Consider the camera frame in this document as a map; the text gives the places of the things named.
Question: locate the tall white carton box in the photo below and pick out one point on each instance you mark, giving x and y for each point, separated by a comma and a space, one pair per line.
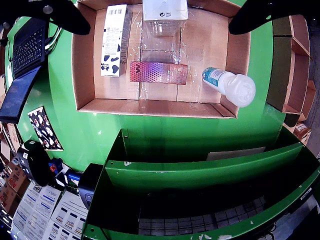
165, 10

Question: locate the green metal shelf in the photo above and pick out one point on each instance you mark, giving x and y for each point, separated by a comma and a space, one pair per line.
200, 170

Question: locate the penguin print card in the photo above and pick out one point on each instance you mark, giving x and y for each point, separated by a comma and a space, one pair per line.
45, 130

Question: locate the black round device on stand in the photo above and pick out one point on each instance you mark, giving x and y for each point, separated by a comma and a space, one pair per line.
40, 165

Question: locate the cardboard carton red print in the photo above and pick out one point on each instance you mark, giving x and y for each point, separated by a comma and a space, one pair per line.
13, 185

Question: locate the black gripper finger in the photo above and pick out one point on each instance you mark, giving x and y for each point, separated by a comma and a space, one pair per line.
37, 10
275, 10

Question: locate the black box device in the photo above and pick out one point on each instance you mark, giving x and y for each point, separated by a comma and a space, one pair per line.
88, 180

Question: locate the black laptop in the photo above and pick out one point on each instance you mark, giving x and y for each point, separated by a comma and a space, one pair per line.
27, 50

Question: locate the white cow print carton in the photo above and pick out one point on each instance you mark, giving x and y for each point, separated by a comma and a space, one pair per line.
112, 37

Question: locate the red blue small object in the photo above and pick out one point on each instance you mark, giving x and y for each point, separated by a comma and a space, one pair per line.
53, 167

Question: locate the pink holographic product box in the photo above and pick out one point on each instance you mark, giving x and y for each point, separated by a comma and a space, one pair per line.
157, 72

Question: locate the shallow cardboard tray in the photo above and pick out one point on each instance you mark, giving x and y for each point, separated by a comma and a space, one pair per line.
115, 87

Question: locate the grey cardboard sheet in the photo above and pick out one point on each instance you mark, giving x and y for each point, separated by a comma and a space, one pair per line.
235, 153

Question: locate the printed paper sheet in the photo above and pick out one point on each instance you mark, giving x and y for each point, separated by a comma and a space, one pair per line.
37, 207
70, 217

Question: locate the white bottle teal label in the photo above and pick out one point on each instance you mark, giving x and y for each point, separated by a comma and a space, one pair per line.
232, 86

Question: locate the grey grid panel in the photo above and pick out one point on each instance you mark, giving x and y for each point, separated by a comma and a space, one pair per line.
200, 222

